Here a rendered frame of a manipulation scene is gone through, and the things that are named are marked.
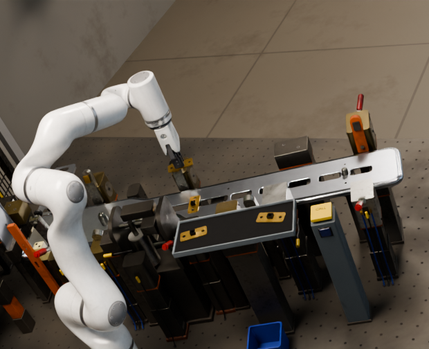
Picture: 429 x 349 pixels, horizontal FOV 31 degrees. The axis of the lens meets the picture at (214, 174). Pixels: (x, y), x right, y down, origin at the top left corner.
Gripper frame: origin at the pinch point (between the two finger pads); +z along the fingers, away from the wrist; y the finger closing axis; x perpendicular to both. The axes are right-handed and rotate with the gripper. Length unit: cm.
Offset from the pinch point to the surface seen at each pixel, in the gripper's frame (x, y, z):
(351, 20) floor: -94, 276, 118
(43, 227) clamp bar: 51, 1, 9
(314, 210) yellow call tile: -36, -34, 9
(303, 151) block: -38.3, 13.0, 21.5
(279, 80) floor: -36, 235, 120
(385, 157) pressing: -63, -1, 24
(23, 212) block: 69, 34, 22
